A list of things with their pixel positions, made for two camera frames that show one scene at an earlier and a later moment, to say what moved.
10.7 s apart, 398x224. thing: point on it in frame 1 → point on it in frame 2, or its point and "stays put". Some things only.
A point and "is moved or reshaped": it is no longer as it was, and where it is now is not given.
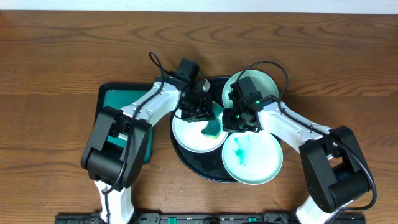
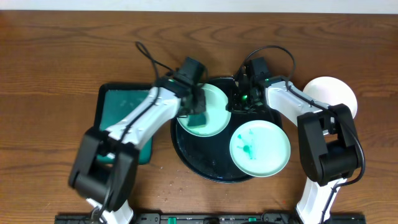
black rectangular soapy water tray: x=118 y=95 stays put
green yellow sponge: x=212 y=129 is moved or reshaped
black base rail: x=209 y=219 stays put
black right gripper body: x=234 y=125 → x=237 y=101
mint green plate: x=263 y=82 is moved or reshaped
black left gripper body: x=199 y=115 stays put
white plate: x=188 y=135 → x=331 y=91
